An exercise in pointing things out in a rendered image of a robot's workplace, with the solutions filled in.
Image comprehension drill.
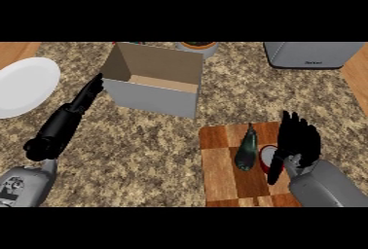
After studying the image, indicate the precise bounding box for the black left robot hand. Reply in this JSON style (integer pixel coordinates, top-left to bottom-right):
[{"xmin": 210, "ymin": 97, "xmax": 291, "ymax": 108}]
[{"xmin": 22, "ymin": 72, "xmax": 105, "ymax": 162}]

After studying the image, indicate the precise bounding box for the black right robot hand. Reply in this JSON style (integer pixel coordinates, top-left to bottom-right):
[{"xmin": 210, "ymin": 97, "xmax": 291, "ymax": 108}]
[{"xmin": 266, "ymin": 110, "xmax": 323, "ymax": 186}]

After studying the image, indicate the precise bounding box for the checkered wooden cutting board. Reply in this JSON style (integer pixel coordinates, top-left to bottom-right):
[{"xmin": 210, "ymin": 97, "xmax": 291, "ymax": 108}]
[{"xmin": 196, "ymin": 121, "xmax": 304, "ymax": 208}]

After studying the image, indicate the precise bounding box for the open cardboard box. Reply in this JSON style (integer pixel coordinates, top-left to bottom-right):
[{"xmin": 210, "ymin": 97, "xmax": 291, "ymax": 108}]
[{"xmin": 99, "ymin": 41, "xmax": 205, "ymax": 121}]

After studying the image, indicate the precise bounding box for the dark green eggplant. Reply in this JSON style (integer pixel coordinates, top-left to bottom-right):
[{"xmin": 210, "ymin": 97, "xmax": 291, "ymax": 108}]
[{"xmin": 233, "ymin": 123, "xmax": 260, "ymax": 172}]

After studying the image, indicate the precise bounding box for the white plate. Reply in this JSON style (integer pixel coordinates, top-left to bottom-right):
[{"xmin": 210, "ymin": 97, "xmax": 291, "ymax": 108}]
[{"xmin": 0, "ymin": 56, "xmax": 62, "ymax": 120}]

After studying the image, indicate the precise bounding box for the grey appliance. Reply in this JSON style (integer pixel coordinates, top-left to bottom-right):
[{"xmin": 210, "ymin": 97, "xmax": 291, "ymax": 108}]
[{"xmin": 261, "ymin": 41, "xmax": 366, "ymax": 70}]

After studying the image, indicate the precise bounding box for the grey pot with orange rim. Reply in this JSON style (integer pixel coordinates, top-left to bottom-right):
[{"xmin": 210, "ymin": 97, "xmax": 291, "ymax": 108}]
[{"xmin": 176, "ymin": 41, "xmax": 220, "ymax": 60}]

